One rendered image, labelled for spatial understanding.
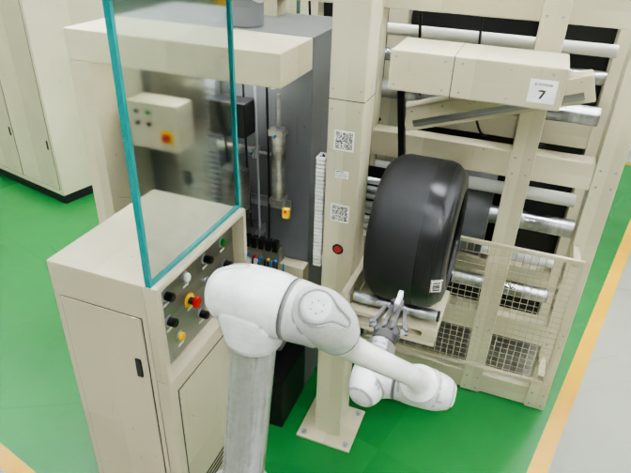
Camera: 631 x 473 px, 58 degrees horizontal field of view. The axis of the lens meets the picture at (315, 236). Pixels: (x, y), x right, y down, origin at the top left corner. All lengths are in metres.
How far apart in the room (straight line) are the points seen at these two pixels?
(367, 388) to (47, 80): 3.79
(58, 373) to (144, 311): 1.73
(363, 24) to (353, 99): 0.24
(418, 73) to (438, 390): 1.14
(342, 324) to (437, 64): 1.28
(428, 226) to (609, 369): 2.03
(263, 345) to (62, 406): 2.16
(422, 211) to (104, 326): 1.08
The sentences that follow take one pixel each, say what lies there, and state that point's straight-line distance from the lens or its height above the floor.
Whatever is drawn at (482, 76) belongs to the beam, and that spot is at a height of 1.73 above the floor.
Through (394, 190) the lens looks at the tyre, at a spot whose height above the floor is 1.39.
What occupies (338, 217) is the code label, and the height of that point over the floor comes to 1.20.
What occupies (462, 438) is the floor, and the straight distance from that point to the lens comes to 3.03.
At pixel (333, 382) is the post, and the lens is 2.67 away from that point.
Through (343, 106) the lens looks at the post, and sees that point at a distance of 2.00.
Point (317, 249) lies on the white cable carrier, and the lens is 2.28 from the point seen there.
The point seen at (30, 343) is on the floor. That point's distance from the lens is 3.70.
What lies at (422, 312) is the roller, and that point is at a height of 0.92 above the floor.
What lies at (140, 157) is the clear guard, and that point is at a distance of 1.54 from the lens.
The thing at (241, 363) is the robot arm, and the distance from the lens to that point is 1.24.
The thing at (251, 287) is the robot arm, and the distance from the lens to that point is 1.14.
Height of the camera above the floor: 2.23
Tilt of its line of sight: 31 degrees down
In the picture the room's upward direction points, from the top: 2 degrees clockwise
